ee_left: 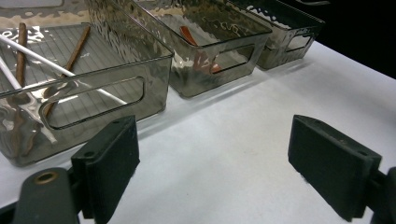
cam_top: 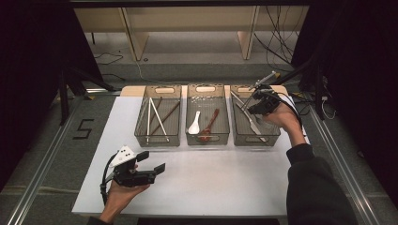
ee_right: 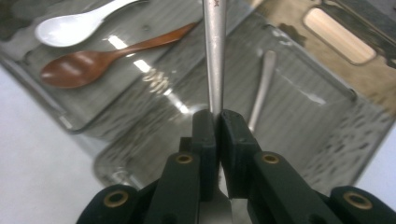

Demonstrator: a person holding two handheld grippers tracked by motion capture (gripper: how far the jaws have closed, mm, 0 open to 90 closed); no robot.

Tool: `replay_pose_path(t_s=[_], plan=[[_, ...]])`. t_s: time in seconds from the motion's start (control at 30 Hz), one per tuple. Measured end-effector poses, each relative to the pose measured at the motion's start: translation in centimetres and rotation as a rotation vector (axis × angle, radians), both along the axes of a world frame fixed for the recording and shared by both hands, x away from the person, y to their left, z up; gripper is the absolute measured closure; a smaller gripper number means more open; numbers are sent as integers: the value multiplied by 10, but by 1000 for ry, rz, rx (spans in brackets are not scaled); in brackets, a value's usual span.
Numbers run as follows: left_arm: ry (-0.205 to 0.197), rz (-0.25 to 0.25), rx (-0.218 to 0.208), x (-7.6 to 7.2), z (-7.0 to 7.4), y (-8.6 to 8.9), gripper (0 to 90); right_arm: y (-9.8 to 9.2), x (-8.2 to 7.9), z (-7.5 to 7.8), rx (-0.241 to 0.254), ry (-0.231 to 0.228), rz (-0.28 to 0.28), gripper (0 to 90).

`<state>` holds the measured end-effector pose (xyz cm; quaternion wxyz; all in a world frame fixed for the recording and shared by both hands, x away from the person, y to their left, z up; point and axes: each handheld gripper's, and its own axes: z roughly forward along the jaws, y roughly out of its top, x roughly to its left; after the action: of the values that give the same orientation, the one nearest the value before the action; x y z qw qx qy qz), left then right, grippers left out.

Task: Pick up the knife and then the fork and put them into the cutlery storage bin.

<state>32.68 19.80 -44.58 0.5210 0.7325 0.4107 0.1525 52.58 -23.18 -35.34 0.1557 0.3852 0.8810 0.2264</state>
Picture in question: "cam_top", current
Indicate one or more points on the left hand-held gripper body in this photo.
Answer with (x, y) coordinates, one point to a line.
(133, 178)

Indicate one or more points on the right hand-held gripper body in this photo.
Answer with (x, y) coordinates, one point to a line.
(266, 103)

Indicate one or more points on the metal knife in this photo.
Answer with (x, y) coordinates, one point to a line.
(253, 125)

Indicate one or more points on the metal fork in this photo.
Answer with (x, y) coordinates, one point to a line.
(239, 99)

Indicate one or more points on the grey translucent plastic bin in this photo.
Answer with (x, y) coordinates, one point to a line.
(158, 140)
(269, 137)
(206, 103)

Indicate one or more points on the brown wooden chopstick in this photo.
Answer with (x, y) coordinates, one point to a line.
(158, 106)
(170, 112)

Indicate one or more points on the white ceramic spoon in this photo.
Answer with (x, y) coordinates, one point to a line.
(194, 128)

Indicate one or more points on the brown wooden spoon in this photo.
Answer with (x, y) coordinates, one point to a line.
(205, 135)

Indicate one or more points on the person's left hand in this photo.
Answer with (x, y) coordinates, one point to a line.
(122, 197)

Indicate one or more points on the person's right hand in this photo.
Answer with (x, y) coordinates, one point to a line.
(286, 120)

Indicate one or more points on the black metal stand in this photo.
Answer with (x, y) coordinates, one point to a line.
(63, 103)
(319, 93)

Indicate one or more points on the beige wooden desk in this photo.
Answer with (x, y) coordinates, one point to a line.
(187, 18)

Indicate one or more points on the black curtain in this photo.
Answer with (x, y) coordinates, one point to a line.
(369, 78)
(31, 62)

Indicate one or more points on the metal floor rail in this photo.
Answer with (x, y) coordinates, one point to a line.
(344, 156)
(37, 184)

